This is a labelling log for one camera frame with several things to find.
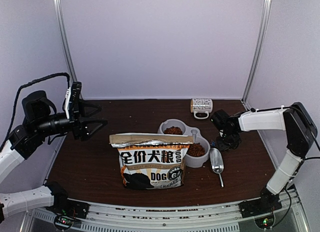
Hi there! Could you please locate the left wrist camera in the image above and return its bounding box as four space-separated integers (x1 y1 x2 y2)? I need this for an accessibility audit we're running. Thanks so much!
62 82 82 119

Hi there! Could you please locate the right aluminium frame post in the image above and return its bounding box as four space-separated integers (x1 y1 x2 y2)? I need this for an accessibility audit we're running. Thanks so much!
241 0 272 106

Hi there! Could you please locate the aluminium frame post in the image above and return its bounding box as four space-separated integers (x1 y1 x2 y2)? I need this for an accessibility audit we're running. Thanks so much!
241 0 272 106
53 0 79 82

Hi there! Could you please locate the metal scoop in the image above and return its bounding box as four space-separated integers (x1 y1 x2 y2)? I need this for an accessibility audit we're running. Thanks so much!
209 148 224 188

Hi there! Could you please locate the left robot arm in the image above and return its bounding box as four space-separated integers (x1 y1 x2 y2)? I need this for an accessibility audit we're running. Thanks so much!
0 90 108 221

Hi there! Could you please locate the grey double pet bowl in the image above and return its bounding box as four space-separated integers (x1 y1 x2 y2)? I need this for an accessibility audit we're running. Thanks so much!
158 119 210 168

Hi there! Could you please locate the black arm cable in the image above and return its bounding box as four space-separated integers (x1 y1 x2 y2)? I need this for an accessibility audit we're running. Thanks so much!
287 105 320 162
0 72 71 152

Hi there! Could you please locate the brown dog kibble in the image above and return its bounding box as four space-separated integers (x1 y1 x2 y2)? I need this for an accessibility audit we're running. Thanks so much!
164 126 205 157

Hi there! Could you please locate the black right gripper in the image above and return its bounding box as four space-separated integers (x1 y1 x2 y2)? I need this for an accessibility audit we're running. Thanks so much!
216 130 242 151

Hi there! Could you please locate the left aluminium frame post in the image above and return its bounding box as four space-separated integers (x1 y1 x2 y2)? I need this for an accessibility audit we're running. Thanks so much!
53 0 79 82

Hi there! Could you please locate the dog food bag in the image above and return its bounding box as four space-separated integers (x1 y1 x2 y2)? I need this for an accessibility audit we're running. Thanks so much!
109 133 194 190

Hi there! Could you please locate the front aluminium rail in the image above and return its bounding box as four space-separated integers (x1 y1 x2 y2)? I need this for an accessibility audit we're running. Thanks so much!
20 189 310 231

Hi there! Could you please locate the patterned white mug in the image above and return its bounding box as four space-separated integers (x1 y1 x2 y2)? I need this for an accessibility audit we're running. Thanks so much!
190 98 214 120

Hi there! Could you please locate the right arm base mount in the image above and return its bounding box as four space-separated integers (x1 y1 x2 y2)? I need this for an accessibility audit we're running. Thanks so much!
239 198 283 229

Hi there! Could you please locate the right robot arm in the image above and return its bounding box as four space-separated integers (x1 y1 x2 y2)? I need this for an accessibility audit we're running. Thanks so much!
210 102 319 213

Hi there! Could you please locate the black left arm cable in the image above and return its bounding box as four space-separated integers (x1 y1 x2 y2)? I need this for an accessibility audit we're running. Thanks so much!
0 72 71 152

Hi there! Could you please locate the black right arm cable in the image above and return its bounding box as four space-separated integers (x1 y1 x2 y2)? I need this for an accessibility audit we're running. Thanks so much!
287 105 320 162

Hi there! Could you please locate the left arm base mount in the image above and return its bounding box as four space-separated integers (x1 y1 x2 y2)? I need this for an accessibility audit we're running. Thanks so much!
45 200 90 231

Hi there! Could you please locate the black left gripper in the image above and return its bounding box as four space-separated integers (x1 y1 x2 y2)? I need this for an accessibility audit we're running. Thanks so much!
34 98 107 141

